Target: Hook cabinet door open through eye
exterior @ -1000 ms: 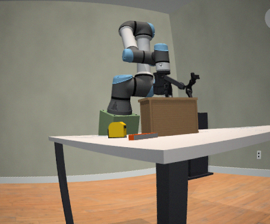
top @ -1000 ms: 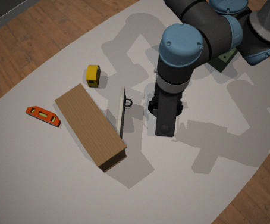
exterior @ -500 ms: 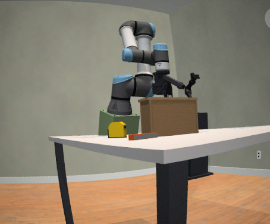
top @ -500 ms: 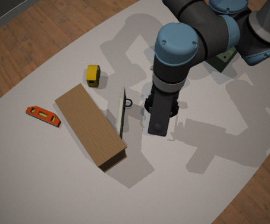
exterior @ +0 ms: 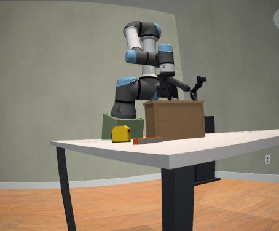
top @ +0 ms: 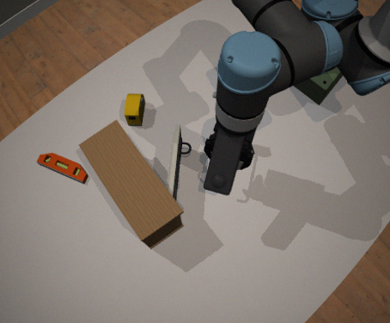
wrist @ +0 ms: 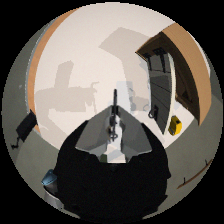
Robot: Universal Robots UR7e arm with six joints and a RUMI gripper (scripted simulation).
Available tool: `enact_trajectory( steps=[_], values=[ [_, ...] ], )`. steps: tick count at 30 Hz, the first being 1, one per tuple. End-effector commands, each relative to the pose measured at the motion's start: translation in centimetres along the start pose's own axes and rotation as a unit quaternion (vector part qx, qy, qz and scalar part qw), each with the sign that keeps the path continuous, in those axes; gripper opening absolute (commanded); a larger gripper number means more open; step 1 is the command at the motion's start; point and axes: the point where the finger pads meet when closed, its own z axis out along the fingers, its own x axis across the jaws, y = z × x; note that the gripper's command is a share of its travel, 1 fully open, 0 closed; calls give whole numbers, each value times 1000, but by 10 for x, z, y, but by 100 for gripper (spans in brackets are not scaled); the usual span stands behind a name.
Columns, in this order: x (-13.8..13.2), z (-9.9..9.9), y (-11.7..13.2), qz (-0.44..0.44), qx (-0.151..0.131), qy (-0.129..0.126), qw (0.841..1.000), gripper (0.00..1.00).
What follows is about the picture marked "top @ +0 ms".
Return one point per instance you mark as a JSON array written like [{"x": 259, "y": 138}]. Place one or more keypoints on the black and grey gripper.
[{"x": 246, "y": 155}]

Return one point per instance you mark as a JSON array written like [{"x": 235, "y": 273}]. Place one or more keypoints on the orange torpedo spirit level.
[{"x": 63, "y": 166}]

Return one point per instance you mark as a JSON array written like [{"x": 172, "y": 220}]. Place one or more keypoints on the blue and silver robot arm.
[{"x": 323, "y": 34}]

